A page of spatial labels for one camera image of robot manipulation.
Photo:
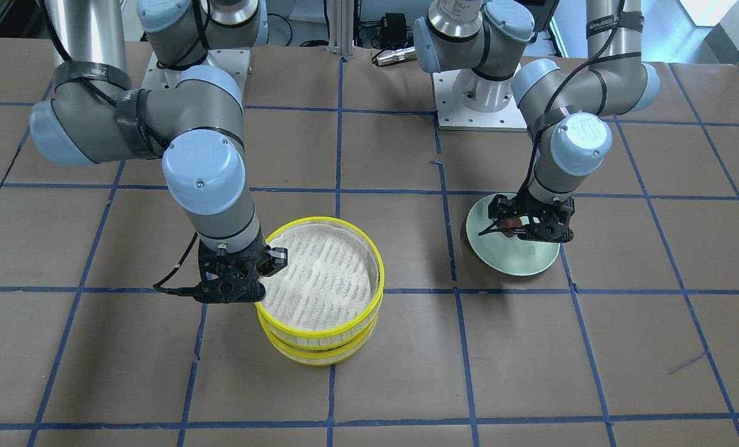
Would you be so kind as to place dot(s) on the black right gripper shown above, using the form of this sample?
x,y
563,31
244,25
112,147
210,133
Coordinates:
x,y
275,257

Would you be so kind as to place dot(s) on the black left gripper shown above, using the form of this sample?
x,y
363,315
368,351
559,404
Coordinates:
x,y
499,205

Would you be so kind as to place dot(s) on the brown bun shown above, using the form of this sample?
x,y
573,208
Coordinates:
x,y
507,224

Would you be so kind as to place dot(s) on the yellow top steamer layer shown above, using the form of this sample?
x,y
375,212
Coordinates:
x,y
329,338

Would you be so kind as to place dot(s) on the yellow steamer layer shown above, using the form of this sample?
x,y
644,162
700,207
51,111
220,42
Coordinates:
x,y
329,338
319,358

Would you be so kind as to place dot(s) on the white top steamer cloth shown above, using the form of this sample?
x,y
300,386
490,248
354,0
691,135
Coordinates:
x,y
331,277

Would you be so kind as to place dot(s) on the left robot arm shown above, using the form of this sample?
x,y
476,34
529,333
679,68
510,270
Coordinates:
x,y
563,111

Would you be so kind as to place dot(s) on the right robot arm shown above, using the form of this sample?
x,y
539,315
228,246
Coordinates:
x,y
194,125

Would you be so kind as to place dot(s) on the yellow bottom steamer layer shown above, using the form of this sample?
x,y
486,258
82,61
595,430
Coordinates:
x,y
319,358

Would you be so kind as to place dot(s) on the light green plate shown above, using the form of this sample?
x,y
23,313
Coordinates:
x,y
508,255

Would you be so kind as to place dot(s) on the silver cylindrical connector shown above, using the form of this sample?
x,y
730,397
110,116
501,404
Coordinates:
x,y
389,57

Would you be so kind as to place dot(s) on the black power adapter box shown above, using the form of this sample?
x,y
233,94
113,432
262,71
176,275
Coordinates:
x,y
393,30

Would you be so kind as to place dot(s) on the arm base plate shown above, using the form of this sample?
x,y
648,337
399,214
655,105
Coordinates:
x,y
467,101
235,62

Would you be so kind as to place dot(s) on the aluminium frame post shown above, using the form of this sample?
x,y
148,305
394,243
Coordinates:
x,y
341,22

